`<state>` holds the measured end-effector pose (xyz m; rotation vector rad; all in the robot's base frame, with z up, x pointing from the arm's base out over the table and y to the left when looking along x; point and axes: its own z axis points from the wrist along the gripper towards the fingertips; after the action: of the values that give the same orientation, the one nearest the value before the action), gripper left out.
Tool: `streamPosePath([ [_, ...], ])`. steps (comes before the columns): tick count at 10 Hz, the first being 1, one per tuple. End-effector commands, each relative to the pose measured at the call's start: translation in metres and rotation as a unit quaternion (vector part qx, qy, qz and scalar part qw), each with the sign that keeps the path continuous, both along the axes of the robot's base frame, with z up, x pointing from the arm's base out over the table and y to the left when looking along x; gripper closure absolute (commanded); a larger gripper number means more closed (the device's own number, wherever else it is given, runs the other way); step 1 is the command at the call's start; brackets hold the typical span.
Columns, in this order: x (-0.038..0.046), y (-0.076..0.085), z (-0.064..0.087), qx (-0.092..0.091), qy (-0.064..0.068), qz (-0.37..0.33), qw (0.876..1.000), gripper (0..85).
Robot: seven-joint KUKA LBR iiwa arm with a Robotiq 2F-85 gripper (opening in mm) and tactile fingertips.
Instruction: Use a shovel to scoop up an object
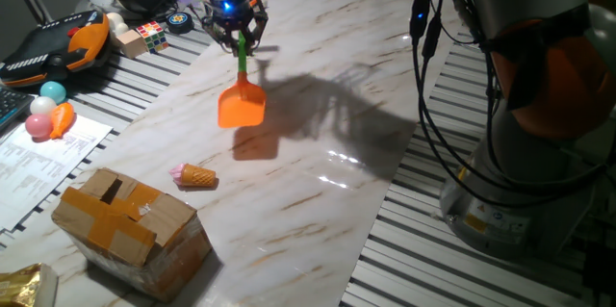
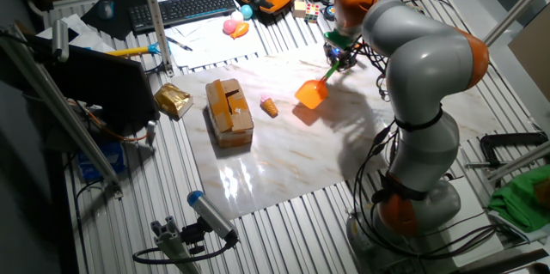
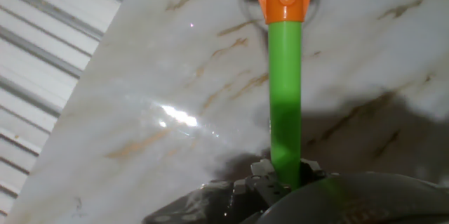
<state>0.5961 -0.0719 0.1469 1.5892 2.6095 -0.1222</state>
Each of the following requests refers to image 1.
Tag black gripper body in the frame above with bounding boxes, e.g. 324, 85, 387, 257
204, 0, 261, 32

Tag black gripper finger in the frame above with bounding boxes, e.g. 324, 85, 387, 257
206, 20, 238, 53
245, 8, 270, 54

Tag orange green toy shovel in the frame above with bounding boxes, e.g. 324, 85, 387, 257
217, 0, 268, 129

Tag toy ice cream cone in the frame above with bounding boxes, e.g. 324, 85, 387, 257
167, 162, 218, 189

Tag black round puck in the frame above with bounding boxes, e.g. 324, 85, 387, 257
166, 12, 195, 35

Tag rubiks cube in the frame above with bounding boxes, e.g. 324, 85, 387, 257
135, 20, 170, 55

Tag wooden cube block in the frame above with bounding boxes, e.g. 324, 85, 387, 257
116, 29, 149, 60

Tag white round figure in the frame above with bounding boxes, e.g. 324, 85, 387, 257
105, 12, 130, 38

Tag black orange teach pendant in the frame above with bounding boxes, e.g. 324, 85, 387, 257
0, 10, 113, 89

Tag teal ball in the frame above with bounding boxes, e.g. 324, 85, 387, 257
38, 80, 67, 105

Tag orange toy carrot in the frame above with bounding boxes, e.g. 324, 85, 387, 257
49, 101, 76, 141

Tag white ball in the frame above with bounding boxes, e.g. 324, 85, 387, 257
29, 95, 58, 116

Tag pink ball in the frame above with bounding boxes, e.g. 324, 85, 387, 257
24, 113, 54, 140

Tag marble pattern mat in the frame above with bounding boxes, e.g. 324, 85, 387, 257
0, 0, 439, 307

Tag cardboard box with orange tape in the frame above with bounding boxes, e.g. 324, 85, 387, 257
51, 166, 214, 303

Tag printed paper sheet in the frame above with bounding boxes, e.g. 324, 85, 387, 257
0, 114, 114, 234

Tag gold foil packet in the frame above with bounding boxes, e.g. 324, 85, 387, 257
0, 262, 60, 307

